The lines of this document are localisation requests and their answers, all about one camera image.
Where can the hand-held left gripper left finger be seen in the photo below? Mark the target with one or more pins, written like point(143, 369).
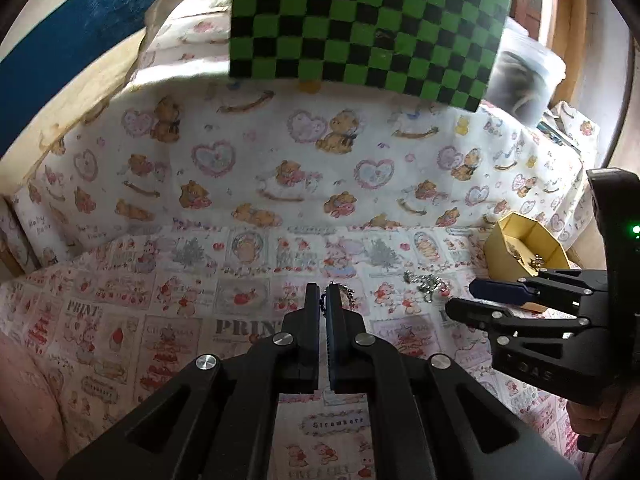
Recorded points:
point(309, 332)

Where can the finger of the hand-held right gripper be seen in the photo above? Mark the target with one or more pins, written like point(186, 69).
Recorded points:
point(475, 312)
point(495, 291)

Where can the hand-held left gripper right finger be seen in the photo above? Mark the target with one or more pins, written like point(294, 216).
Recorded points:
point(337, 332)

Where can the gold octagonal box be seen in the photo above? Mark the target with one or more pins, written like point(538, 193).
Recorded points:
point(500, 260)

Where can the silver jewelry pieces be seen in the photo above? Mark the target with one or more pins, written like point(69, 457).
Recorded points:
point(527, 256)

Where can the person's right hand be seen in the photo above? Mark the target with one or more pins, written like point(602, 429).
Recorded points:
point(592, 425)

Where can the patchwork printed cloth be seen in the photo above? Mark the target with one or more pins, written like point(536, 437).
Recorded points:
point(150, 310)

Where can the bear printed cloth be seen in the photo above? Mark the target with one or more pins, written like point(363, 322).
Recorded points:
point(300, 160)

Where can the clear plastic lidded container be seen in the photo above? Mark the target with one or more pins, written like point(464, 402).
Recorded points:
point(525, 80)

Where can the green black checkered box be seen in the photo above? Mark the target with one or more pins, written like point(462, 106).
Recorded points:
point(360, 25)

